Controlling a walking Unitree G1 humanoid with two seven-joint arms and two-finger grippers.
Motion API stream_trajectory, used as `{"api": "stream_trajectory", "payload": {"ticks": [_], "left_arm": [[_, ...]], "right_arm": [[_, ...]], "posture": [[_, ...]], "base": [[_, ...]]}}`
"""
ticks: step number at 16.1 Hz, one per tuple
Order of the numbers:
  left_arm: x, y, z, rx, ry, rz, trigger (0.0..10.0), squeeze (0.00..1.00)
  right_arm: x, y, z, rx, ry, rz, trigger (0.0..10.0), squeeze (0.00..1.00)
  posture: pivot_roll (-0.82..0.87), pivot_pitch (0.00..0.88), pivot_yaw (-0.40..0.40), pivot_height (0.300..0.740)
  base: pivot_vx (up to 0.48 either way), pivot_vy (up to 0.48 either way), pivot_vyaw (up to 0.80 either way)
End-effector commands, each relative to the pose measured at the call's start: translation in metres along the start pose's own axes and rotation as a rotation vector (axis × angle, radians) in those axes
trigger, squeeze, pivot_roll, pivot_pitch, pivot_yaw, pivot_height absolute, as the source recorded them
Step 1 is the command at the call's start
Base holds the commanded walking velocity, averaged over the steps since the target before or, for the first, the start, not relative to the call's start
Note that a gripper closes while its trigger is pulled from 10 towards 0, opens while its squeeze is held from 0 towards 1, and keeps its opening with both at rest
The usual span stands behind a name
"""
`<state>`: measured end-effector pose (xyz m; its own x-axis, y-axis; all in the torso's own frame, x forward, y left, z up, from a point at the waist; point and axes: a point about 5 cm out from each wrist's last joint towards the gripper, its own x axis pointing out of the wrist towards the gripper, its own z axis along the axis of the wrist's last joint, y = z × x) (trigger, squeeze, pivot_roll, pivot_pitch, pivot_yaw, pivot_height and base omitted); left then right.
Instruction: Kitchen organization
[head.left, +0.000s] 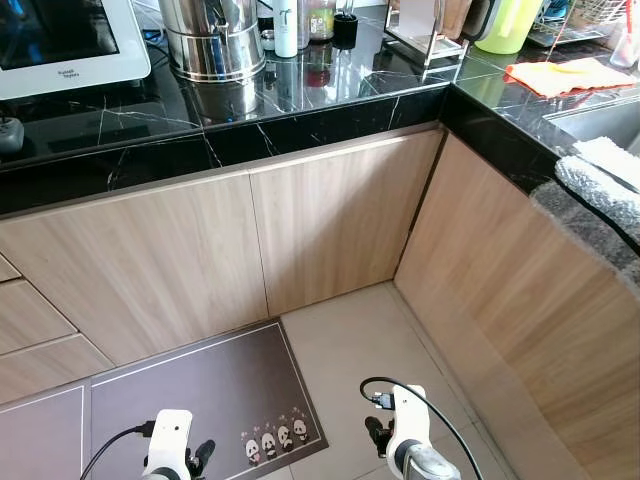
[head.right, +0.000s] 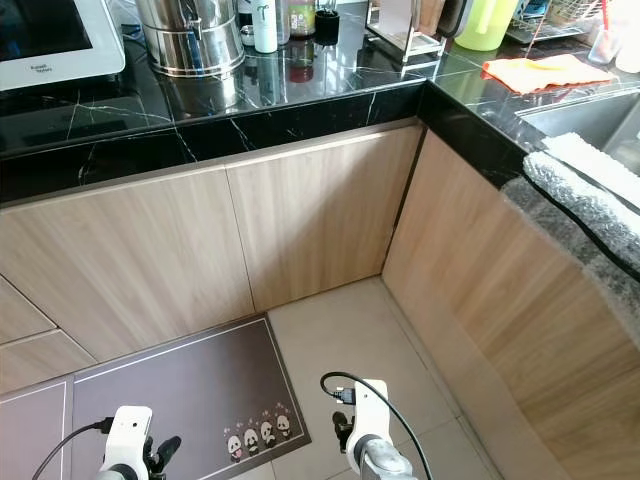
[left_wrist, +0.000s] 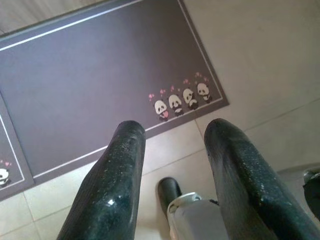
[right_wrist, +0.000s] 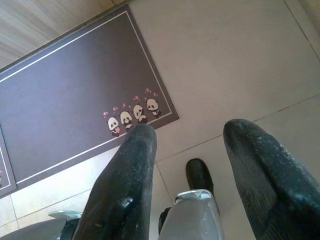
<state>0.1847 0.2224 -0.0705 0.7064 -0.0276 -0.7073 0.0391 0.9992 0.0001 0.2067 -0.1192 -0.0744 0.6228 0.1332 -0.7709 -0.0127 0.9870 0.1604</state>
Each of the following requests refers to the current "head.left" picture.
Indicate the brown panda floor mat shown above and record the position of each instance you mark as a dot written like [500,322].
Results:
[200,380]

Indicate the plain grey floor mat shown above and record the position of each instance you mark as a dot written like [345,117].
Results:
[40,440]

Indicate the light wood drawer front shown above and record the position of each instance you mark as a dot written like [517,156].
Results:
[50,370]
[30,320]

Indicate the light wood cabinet door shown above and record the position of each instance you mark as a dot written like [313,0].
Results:
[140,270]
[520,320]
[340,220]

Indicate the bubble wrap padding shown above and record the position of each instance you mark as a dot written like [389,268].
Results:
[600,190]

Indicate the stainless steel sink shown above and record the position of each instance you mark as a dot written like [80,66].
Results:
[610,125]

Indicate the chrome cutting board rack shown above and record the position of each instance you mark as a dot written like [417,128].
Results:
[447,45]

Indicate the orange cleaning cloth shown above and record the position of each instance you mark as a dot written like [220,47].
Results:
[565,78]

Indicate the small black cup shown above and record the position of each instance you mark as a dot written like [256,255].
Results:
[345,32]

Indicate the small steel shaker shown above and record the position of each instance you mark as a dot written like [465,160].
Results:
[268,42]

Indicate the stainless steel water boiler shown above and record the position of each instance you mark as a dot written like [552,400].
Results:
[210,40]

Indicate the slim white bottle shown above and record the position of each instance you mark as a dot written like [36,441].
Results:
[285,30]

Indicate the jar with green label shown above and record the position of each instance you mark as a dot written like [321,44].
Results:
[320,20]

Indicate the beige cutting board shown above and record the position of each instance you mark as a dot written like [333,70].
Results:
[415,15]

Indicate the white microwave oven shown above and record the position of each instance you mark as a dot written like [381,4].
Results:
[120,40]

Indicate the lime green plastic jug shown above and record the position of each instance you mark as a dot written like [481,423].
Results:
[505,30]

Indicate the brown wooden cutting board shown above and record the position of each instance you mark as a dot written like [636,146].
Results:
[460,12]

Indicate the clear glass cup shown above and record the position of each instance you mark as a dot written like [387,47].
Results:
[625,50]

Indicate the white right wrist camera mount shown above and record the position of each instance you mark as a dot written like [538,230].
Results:
[408,425]

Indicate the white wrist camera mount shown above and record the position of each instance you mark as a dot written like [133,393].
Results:
[408,425]
[170,440]

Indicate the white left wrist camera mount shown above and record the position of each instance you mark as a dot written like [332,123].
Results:
[170,440]

